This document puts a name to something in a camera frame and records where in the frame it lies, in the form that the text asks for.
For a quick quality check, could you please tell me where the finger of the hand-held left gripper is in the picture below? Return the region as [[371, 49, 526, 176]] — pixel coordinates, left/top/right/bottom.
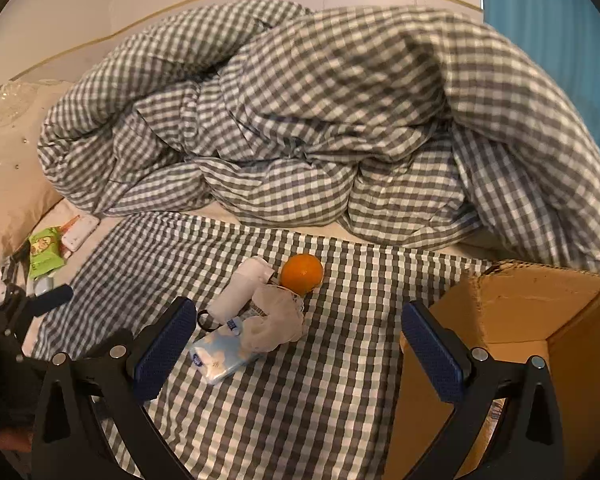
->
[[17, 283, 75, 320]]

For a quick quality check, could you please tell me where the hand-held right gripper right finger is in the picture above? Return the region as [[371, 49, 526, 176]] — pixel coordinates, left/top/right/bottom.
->
[[401, 300, 566, 480]]

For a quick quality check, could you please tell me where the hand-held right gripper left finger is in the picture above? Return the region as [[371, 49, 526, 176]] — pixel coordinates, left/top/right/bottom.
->
[[30, 296, 198, 480]]

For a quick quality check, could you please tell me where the blue white tissue pack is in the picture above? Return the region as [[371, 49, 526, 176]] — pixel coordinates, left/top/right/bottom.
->
[[187, 317, 268, 387]]

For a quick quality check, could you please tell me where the white plastic bottle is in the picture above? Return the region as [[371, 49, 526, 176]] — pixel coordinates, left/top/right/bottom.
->
[[207, 256, 277, 322]]

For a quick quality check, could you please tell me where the brown cardboard box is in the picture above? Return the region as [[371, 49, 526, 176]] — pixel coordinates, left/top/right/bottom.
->
[[385, 259, 600, 480]]

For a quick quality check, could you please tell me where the white cloth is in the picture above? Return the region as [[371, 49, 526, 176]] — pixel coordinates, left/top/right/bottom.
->
[[240, 285, 307, 353]]

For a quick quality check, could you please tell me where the orange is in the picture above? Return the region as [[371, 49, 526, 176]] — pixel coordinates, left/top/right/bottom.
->
[[280, 254, 325, 295]]

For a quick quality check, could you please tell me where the light green cartoon packet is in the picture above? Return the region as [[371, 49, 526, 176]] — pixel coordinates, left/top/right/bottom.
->
[[26, 227, 64, 281]]

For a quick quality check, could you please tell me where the white pink flat box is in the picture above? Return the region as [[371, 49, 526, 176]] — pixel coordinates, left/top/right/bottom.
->
[[60, 215, 101, 255]]

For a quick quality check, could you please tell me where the grey checked bed sheet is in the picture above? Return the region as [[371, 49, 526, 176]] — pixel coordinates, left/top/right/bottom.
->
[[30, 210, 496, 480]]

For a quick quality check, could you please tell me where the cream beaded pillow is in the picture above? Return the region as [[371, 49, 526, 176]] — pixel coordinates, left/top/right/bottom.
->
[[0, 79, 77, 291]]

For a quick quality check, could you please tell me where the grey checked duvet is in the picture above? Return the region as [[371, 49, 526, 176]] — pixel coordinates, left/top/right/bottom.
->
[[36, 0, 600, 281]]

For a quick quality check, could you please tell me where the blue curtain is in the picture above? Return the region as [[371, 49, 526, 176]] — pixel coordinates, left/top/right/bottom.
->
[[482, 0, 600, 191]]

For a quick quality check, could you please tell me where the black hair tie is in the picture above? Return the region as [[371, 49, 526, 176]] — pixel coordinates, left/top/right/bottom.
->
[[196, 310, 222, 334]]

